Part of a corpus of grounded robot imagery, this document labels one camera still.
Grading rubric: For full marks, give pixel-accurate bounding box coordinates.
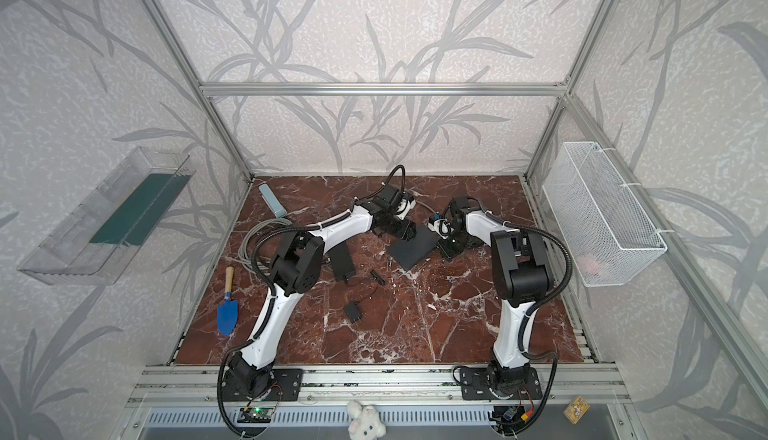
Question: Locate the white wire mesh basket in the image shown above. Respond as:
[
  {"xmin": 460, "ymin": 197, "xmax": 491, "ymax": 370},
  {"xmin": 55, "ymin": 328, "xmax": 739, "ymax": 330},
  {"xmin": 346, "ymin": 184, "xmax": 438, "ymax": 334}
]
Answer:
[{"xmin": 543, "ymin": 142, "xmax": 667, "ymax": 288}]

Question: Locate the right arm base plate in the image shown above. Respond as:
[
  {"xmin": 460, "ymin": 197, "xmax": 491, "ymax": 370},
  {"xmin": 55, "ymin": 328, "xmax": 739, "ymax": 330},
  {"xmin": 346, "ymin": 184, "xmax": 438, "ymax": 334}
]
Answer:
[{"xmin": 452, "ymin": 364, "xmax": 543, "ymax": 401}]

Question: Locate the blue trowel wooden handle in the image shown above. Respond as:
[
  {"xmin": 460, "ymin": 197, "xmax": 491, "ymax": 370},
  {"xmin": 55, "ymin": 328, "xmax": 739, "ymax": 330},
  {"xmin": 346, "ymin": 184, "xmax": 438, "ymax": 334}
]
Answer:
[{"xmin": 217, "ymin": 266, "xmax": 238, "ymax": 336}]

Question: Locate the clear acrylic wall shelf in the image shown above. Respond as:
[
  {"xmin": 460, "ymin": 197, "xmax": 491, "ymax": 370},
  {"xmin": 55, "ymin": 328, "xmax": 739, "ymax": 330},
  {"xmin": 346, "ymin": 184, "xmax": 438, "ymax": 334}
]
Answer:
[{"xmin": 18, "ymin": 147, "xmax": 196, "ymax": 286}]

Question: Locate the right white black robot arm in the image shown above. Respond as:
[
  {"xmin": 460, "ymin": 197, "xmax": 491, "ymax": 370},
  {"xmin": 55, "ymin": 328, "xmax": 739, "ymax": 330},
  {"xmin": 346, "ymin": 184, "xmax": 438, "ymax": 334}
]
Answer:
[{"xmin": 427, "ymin": 197, "xmax": 574, "ymax": 393}]

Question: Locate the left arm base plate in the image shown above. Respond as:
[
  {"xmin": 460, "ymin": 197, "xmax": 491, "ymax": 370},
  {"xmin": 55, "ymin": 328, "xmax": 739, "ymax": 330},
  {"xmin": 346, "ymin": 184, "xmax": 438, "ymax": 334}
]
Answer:
[{"xmin": 217, "ymin": 368, "xmax": 303, "ymax": 403}]

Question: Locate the light blue rectangular block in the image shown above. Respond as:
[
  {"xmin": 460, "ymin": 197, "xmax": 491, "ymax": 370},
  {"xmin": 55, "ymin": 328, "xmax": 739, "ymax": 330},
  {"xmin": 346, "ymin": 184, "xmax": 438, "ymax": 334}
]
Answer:
[{"xmin": 258, "ymin": 183, "xmax": 288, "ymax": 218}]

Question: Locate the green lit controller board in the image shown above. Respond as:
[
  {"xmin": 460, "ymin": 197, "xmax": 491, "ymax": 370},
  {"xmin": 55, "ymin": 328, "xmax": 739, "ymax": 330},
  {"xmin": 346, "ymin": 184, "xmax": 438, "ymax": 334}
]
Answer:
[{"xmin": 237, "ymin": 406, "xmax": 275, "ymax": 424}]

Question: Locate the white plush toy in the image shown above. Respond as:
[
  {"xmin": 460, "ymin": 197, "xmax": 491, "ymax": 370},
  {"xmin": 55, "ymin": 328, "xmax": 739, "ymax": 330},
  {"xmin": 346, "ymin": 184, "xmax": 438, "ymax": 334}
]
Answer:
[{"xmin": 346, "ymin": 401, "xmax": 387, "ymax": 440}]

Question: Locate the dark grey box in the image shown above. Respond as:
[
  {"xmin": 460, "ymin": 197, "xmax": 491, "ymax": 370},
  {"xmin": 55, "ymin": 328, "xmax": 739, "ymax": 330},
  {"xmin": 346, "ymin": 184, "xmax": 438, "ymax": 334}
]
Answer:
[{"xmin": 386, "ymin": 224, "xmax": 439, "ymax": 272}]

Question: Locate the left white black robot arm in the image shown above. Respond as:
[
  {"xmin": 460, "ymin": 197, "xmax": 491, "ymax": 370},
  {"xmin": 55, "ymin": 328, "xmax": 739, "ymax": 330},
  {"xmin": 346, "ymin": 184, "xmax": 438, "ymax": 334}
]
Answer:
[{"xmin": 216, "ymin": 185, "xmax": 416, "ymax": 400}]

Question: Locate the coiled grey ethernet cable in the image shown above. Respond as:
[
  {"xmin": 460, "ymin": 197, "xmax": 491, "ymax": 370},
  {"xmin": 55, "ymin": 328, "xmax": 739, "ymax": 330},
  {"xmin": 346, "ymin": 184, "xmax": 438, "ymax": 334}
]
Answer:
[{"xmin": 238, "ymin": 216, "xmax": 295, "ymax": 276}]

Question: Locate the pink object in basket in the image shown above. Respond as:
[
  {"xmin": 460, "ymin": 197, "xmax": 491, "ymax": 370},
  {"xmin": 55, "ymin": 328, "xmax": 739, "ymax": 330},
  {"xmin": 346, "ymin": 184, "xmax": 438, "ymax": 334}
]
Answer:
[{"xmin": 576, "ymin": 253, "xmax": 605, "ymax": 277}]

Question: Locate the black network switch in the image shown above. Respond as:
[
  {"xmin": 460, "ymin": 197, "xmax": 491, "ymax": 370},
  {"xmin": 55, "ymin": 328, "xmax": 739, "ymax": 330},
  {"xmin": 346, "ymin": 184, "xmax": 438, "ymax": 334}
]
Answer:
[{"xmin": 328, "ymin": 242, "xmax": 356, "ymax": 283}]

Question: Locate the black power adapter with cable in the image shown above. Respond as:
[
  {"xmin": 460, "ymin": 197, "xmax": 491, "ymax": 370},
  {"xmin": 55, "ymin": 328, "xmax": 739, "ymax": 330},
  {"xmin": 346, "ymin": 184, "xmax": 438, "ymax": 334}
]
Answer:
[{"xmin": 344, "ymin": 270, "xmax": 386, "ymax": 323}]

